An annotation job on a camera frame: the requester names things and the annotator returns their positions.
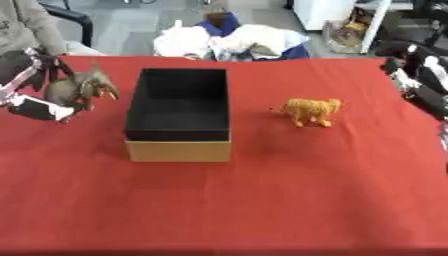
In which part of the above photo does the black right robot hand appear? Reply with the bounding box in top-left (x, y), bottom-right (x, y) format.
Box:
top-left (378, 42), bottom-right (448, 122)

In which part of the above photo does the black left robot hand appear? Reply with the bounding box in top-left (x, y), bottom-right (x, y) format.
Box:
top-left (0, 47), bottom-right (81, 124)

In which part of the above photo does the grey toy elephant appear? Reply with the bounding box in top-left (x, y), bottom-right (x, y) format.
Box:
top-left (42, 60), bottom-right (121, 113)

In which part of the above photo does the cardboard box with black inside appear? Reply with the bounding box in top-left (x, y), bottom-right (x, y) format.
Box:
top-left (122, 67), bottom-right (235, 164)

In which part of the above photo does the black office chair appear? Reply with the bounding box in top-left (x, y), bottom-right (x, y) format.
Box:
top-left (372, 0), bottom-right (448, 58)

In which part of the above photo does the person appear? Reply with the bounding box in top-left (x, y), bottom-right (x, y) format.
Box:
top-left (0, 0), bottom-right (109, 86)

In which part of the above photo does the clear bag with yellow contents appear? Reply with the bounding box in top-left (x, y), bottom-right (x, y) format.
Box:
top-left (322, 6), bottom-right (377, 54)

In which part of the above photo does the orange toy lion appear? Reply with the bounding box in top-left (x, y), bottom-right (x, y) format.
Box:
top-left (267, 97), bottom-right (345, 129)

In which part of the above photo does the white cabinet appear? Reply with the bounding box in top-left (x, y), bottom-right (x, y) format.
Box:
top-left (290, 0), bottom-right (394, 55)

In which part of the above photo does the white cloth pile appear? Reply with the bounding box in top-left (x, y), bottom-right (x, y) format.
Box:
top-left (152, 19), bottom-right (312, 62)

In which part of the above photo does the blue bag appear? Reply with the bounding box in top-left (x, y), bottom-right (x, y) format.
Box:
top-left (192, 12), bottom-right (242, 38)

